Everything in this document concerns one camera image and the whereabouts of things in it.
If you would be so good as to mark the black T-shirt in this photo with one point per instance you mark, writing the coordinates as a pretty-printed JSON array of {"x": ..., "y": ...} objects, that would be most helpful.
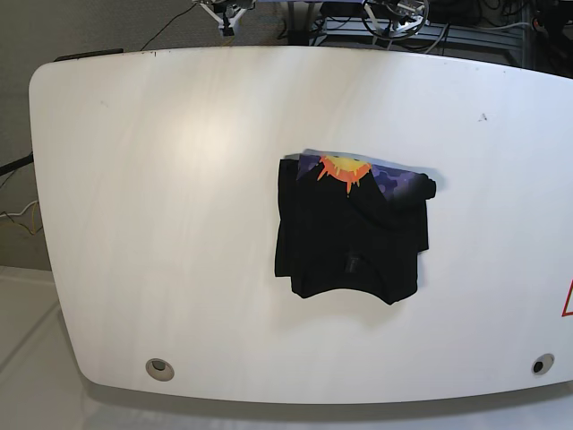
[{"x": 346, "y": 223}]

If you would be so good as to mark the left table grommet hole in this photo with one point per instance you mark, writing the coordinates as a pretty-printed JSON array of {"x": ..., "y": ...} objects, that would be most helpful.
[{"x": 159, "y": 370}]

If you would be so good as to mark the table grommet hole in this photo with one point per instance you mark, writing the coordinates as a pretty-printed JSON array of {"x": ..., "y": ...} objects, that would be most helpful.
[
  {"x": 543, "y": 364},
  {"x": 159, "y": 370}
]

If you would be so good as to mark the red tape rectangle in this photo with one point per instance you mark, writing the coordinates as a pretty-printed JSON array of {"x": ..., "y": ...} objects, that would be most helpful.
[{"x": 567, "y": 308}]

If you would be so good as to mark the right table grommet hole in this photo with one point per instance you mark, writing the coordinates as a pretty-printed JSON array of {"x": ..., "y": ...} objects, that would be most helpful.
[{"x": 543, "y": 364}]

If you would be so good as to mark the aluminium frame rail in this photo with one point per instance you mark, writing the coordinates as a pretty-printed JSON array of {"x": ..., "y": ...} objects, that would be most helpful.
[{"x": 511, "y": 46}]

